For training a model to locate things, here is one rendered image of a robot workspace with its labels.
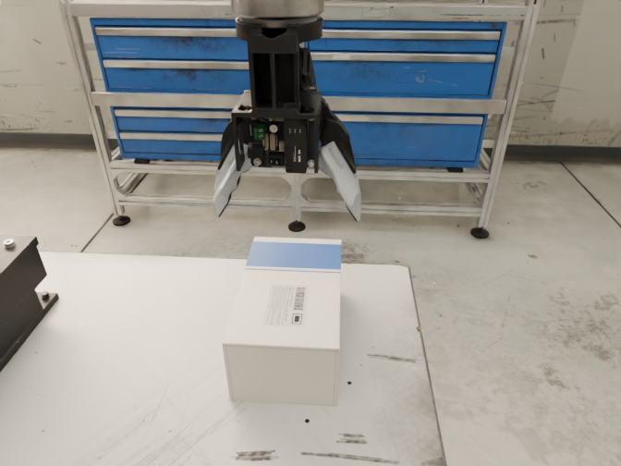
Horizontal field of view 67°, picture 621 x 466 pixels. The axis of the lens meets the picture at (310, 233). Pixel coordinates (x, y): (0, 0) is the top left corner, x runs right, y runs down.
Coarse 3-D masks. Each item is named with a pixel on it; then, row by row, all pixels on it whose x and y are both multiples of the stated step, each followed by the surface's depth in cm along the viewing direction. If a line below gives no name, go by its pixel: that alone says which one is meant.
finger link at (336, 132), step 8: (328, 112) 44; (328, 120) 44; (336, 120) 44; (328, 128) 44; (336, 128) 44; (344, 128) 45; (320, 136) 45; (328, 136) 44; (336, 136) 44; (344, 136) 44; (336, 144) 45; (344, 144) 45; (344, 152) 45; (352, 152) 46; (352, 160) 47; (352, 168) 46
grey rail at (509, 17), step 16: (80, 0) 174; (96, 0) 175; (112, 0) 175; (128, 0) 175; (80, 16) 171; (96, 16) 171; (112, 16) 170; (128, 16) 170; (144, 16) 169; (160, 16) 169; (176, 16) 169; (192, 16) 168; (208, 16) 168; (224, 16) 168; (320, 16) 166; (336, 16) 165; (352, 16) 165; (368, 16) 165; (384, 16) 164; (400, 16) 164; (416, 16) 164; (432, 16) 163; (448, 16) 163; (464, 16) 163; (480, 16) 162; (496, 16) 162; (512, 16) 162
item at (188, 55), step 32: (96, 32) 174; (128, 32) 173; (160, 32) 173; (192, 32) 172; (224, 32) 171; (128, 64) 180; (160, 64) 179; (192, 64) 178; (224, 64) 178; (128, 128) 195; (160, 128) 194; (192, 128) 194; (224, 128) 193
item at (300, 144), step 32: (256, 32) 34; (288, 32) 34; (320, 32) 38; (256, 64) 37; (288, 64) 37; (256, 96) 37; (288, 96) 39; (320, 96) 41; (256, 128) 39; (288, 128) 38; (320, 128) 44; (256, 160) 41; (288, 160) 40
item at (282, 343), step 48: (288, 240) 63; (336, 240) 63; (240, 288) 55; (288, 288) 55; (336, 288) 55; (240, 336) 48; (288, 336) 48; (336, 336) 48; (240, 384) 51; (288, 384) 50; (336, 384) 50
